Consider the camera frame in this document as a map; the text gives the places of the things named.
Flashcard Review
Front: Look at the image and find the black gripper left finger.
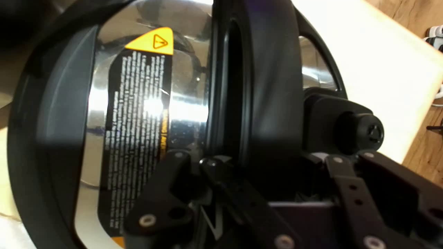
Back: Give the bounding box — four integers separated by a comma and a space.
120, 148, 302, 249

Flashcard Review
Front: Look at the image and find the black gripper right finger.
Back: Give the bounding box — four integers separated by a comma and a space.
303, 149, 443, 249

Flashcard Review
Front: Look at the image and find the black rice cooker lid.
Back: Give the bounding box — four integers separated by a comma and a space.
5, 0, 387, 249

